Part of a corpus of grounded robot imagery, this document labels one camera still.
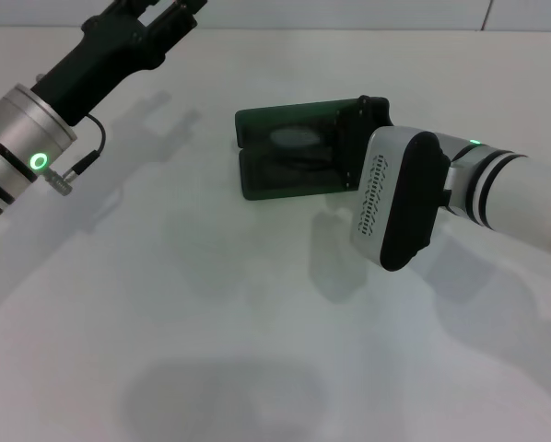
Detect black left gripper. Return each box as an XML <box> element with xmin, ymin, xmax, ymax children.
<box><xmin>29</xmin><ymin>0</ymin><xmax>210</xmax><ymax>129</ymax></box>

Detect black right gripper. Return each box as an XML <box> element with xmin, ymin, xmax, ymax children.
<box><xmin>332</xmin><ymin>94</ymin><xmax>395</xmax><ymax>193</ymax></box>

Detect green glasses case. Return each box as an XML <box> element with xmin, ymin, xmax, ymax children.
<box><xmin>234</xmin><ymin>96</ymin><xmax>391</xmax><ymax>203</ymax></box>

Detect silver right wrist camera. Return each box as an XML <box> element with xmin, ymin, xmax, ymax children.
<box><xmin>351</xmin><ymin>125</ymin><xmax>452</xmax><ymax>273</ymax></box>

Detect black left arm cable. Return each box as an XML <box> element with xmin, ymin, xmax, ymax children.
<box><xmin>46</xmin><ymin>113</ymin><xmax>108</xmax><ymax>198</ymax></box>

